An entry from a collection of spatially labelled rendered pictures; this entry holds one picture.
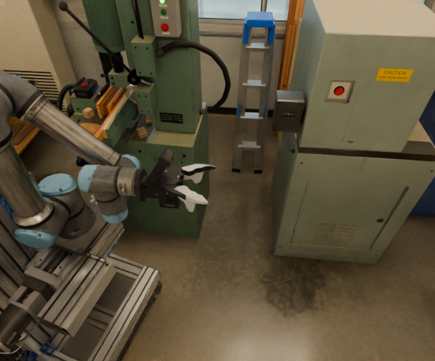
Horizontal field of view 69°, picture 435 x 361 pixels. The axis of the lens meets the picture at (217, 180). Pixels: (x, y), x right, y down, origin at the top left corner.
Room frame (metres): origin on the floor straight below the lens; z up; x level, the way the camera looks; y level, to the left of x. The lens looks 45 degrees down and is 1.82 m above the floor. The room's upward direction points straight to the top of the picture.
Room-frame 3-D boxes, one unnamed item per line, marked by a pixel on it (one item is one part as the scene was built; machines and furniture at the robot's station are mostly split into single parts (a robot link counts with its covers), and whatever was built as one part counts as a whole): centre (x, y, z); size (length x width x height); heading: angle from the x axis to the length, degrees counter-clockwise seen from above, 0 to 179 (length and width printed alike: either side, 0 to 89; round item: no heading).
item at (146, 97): (1.35, 0.34, 1.02); 0.09 x 0.07 x 0.12; 172
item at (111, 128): (1.49, 0.46, 0.93); 0.60 x 0.02 x 0.06; 172
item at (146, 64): (1.35, 0.31, 1.23); 0.09 x 0.08 x 0.15; 82
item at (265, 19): (2.03, -0.26, 0.58); 0.27 x 0.25 x 1.16; 175
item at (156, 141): (1.51, 0.37, 0.76); 0.57 x 0.45 x 0.09; 82
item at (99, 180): (0.60, 0.31, 1.21); 0.11 x 0.08 x 0.09; 84
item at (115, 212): (0.62, 0.30, 1.12); 0.11 x 0.08 x 0.11; 174
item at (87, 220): (0.77, 0.56, 0.87); 0.15 x 0.15 x 0.10
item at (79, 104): (1.53, 0.69, 0.92); 0.15 x 0.13 x 0.09; 172
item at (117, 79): (1.53, 0.48, 1.03); 0.14 x 0.07 x 0.09; 82
